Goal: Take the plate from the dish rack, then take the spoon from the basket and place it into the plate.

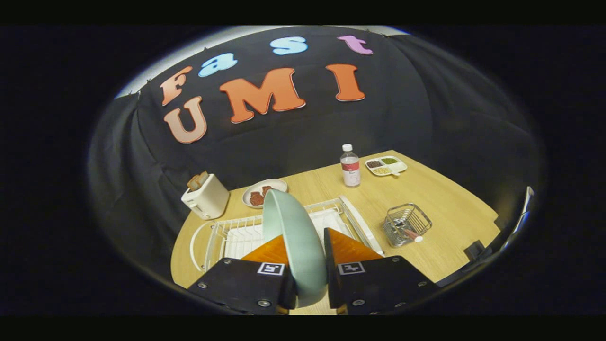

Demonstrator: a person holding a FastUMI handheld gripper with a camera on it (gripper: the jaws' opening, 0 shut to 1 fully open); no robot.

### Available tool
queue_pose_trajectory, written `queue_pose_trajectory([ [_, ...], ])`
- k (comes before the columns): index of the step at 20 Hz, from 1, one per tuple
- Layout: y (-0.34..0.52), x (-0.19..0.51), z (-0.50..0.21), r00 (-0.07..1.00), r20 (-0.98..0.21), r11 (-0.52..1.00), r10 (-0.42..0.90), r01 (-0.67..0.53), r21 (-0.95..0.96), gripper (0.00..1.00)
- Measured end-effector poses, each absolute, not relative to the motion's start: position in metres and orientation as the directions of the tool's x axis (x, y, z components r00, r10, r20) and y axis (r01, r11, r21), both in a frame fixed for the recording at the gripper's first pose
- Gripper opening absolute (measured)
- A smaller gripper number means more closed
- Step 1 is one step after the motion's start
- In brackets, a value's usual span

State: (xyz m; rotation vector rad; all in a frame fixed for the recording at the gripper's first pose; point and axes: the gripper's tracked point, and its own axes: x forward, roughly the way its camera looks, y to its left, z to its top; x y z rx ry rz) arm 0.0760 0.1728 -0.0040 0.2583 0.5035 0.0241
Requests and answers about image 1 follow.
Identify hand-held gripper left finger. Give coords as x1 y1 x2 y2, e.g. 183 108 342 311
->
187 234 298 315

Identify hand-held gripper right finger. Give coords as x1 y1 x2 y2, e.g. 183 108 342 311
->
323 227 441 315

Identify white wire dish rack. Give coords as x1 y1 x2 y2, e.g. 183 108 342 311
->
189 194 385 273

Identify silver wire basket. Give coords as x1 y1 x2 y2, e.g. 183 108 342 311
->
383 203 433 248

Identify light green plate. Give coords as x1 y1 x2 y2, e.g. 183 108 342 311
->
262 189 328 308

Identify small white food dish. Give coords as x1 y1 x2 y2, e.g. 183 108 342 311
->
242 179 288 209

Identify red meat pieces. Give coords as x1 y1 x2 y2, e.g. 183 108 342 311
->
249 186 273 206

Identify white toaster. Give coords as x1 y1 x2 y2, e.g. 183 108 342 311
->
181 173 231 220

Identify black table clamp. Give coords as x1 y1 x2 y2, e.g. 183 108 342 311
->
464 240 486 261

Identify brown toast slices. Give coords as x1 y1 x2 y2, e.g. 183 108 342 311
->
187 171 209 191

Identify clear bottle red label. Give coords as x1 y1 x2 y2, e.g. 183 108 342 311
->
340 144 361 188

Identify white divided bean tray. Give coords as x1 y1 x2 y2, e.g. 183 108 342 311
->
365 156 408 177

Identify black backdrop cloth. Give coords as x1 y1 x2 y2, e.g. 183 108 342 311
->
88 26 545 285

